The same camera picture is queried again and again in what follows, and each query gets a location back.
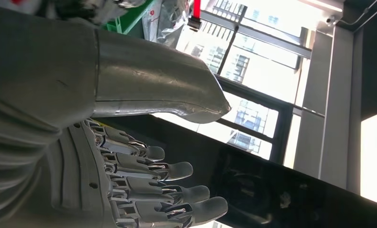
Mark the silver stanchion post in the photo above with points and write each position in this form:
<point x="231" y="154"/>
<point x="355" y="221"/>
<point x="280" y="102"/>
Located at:
<point x="194" y="23"/>

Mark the black inbound scanner machine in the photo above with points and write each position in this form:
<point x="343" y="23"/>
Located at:
<point x="270" y="195"/>

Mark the dark window frame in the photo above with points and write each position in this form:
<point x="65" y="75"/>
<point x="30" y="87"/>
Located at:
<point x="257" y="37"/>

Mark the flat grey parcel bag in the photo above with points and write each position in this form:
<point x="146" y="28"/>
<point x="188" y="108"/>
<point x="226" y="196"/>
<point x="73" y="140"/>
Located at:
<point x="150" y="20"/>

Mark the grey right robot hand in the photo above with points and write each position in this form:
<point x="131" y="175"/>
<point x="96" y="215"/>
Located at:
<point x="49" y="69"/>

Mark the green plastic crate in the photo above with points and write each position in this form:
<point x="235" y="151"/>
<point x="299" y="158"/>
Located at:
<point x="125" y="20"/>

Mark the crumpled grey parcel bag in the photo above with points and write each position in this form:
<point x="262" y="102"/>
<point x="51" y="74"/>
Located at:
<point x="171" y="26"/>

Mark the white security camera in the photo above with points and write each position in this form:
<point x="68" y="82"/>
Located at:
<point x="330" y="20"/>

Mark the red barrier belt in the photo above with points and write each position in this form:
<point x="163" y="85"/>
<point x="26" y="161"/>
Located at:
<point x="196" y="8"/>

